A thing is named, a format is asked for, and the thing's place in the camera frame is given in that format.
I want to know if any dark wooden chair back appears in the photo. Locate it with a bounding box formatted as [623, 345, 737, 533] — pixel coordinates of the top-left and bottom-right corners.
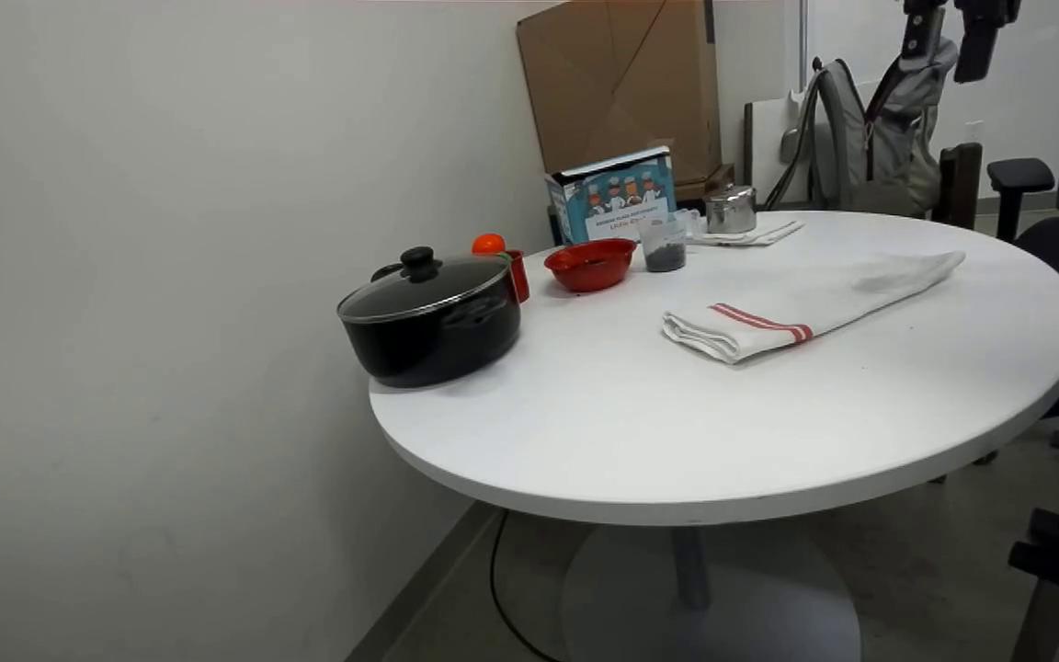
[934, 140, 989, 232]

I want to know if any white flat board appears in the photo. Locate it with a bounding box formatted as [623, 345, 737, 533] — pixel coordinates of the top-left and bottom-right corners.
[744, 88, 824, 190]

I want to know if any black cooking pot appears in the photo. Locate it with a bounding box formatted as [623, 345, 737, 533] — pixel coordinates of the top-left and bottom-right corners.
[336, 256, 527, 394]

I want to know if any red plastic bowl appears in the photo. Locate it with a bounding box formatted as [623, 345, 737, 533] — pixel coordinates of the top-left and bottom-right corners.
[542, 234, 641, 299]

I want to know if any white table pedestal base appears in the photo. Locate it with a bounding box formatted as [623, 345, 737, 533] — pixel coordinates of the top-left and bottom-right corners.
[554, 519, 865, 662]

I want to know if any small glass with dark contents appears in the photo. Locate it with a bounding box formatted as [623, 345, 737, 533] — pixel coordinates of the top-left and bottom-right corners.
[641, 212, 691, 275]

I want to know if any orange red plastic cup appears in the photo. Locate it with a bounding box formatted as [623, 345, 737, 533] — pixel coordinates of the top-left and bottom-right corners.
[467, 232, 533, 305]

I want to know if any white red-striped kitchen towel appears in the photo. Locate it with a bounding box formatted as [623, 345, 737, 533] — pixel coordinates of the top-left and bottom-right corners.
[658, 248, 969, 368]

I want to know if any teal printed cardboard box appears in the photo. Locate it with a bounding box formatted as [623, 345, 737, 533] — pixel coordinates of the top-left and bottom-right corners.
[544, 145, 680, 248]

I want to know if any glass pot lid black knob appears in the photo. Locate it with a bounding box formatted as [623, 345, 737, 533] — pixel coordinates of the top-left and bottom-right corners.
[336, 244, 515, 327]

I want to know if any small metal container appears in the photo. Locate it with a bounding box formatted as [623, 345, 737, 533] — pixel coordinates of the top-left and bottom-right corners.
[703, 179, 761, 238]

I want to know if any white paper sheet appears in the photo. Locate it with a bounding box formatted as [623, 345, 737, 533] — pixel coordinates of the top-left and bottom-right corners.
[684, 212, 808, 250]

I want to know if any black floor cable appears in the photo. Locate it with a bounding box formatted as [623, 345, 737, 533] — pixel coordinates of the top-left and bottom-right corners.
[487, 512, 563, 662]

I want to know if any brown cardboard box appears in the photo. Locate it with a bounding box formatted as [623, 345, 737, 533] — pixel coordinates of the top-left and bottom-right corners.
[515, 0, 729, 190]

